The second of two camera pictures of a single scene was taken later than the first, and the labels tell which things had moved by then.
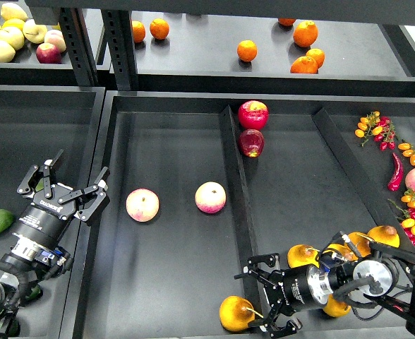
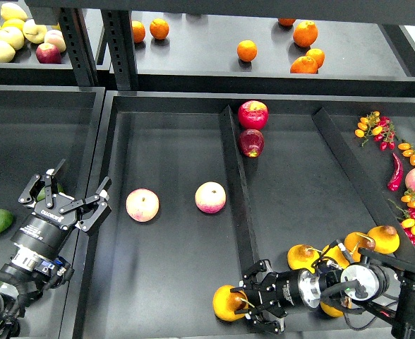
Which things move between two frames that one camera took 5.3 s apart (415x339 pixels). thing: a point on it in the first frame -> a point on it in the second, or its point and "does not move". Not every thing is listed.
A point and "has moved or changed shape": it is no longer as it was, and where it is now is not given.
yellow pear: [235, 313] has moved or changed shape
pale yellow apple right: [34, 32] does not move
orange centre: [247, 50] does not move
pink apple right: [210, 197] does not move
